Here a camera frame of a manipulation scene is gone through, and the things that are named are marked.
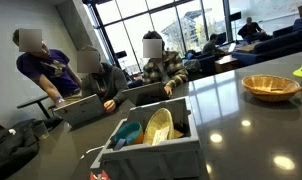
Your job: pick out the open white laptop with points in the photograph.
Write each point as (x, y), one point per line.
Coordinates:
(231, 47)

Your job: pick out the wooden coffee table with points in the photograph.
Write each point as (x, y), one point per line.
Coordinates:
(226, 63)

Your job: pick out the clear drinking glass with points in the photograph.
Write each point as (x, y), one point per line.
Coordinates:
(41, 130)

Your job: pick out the black jacket bag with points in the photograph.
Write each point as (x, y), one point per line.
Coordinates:
(11, 150)

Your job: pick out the grey backpack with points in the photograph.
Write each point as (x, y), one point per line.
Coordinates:
(192, 66)

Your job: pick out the person in plaid shirt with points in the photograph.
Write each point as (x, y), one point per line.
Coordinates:
(171, 66)

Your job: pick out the person in grey hoodie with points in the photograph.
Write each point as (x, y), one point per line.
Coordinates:
(114, 83)

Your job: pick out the distant seated person in black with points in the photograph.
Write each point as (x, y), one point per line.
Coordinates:
(250, 29)

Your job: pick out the red and white packet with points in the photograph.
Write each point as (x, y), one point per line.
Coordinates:
(99, 176)

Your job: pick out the round wicker basket bowl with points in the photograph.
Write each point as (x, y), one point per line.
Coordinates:
(271, 88)

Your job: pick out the person in purple shirt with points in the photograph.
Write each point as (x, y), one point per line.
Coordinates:
(54, 70)

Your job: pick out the white paper tag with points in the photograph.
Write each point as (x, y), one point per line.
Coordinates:
(160, 136)

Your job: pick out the grey plastic storage bin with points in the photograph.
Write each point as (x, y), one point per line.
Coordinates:
(151, 160)

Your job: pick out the teal plastic bowl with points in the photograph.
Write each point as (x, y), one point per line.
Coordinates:
(127, 131)

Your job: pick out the blue armchair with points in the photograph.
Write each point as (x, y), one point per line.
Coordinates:
(207, 63)

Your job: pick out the blue sofa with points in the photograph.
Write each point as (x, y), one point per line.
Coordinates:
(277, 43)

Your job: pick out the yellow plate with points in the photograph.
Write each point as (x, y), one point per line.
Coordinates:
(159, 120)

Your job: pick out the small black side table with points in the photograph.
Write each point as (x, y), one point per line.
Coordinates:
(32, 101)

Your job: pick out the large glass window wall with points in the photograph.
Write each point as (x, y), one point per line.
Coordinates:
(151, 26)

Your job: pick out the low wooden table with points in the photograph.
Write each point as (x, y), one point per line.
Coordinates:
(247, 48)

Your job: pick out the seated person in dark jacket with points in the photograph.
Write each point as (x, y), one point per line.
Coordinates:
(209, 46)

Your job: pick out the grey laptop with logo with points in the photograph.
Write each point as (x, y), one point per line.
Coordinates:
(81, 110)

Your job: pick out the orange plastic piece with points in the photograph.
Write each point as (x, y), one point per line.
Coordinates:
(178, 134)

